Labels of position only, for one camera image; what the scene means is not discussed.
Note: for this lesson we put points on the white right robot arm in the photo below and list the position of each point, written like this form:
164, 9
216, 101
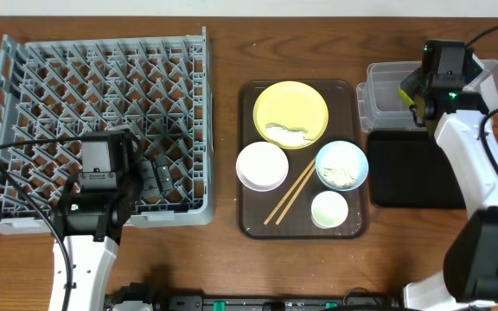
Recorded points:
459, 118

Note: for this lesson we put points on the black waste tray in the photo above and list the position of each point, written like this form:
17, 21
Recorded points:
407, 169

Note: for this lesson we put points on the clear plastic waste bin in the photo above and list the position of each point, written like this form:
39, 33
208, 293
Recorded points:
380, 106

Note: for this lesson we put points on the yellow snack wrapper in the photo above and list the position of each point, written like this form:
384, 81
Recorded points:
407, 93

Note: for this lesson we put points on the white tissue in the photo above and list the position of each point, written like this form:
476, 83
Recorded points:
286, 137

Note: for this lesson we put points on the white pink-rimmed bowl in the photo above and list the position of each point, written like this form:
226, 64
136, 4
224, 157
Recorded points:
262, 166

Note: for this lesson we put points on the yellow plate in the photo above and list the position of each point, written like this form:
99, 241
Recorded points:
294, 105

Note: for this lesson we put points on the dark brown serving tray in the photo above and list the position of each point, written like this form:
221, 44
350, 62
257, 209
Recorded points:
254, 207

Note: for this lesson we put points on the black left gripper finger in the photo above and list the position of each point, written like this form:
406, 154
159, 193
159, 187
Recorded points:
162, 173
150, 187

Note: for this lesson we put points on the rice and food scraps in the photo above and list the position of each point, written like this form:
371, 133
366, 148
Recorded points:
339, 173

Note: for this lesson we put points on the small light green cup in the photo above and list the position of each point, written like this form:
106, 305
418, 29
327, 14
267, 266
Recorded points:
329, 209

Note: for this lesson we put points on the light blue bowl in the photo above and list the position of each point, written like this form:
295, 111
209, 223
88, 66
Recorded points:
342, 150

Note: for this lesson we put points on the grey plastic dishwasher rack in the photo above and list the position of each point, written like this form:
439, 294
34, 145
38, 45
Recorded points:
159, 88

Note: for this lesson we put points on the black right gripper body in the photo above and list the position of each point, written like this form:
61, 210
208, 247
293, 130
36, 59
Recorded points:
416, 88

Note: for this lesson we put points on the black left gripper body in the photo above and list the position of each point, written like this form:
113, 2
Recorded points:
148, 174

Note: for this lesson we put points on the upper wooden chopstick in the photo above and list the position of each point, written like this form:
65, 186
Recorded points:
285, 198

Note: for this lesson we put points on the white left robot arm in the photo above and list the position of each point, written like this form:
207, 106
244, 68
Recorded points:
81, 277

